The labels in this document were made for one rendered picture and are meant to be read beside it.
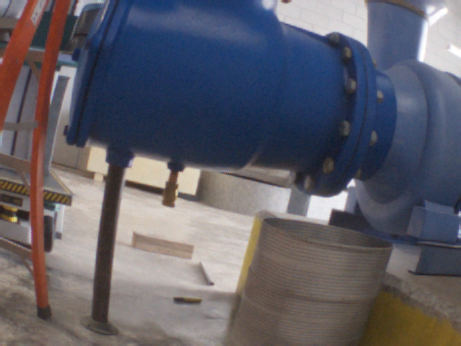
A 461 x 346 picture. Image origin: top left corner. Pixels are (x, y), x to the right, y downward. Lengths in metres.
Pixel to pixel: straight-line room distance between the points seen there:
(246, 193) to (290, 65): 4.69
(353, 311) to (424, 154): 0.60
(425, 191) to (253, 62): 0.66
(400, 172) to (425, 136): 0.15
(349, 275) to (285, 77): 0.55
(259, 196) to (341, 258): 4.92
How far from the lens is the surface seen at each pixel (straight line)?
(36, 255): 1.60
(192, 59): 1.42
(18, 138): 2.68
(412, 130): 1.72
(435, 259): 1.66
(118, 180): 1.64
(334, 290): 1.28
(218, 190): 6.33
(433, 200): 1.74
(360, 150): 1.59
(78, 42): 2.48
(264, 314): 1.33
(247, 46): 1.47
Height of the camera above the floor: 0.68
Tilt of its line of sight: 2 degrees down
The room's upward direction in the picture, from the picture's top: 13 degrees clockwise
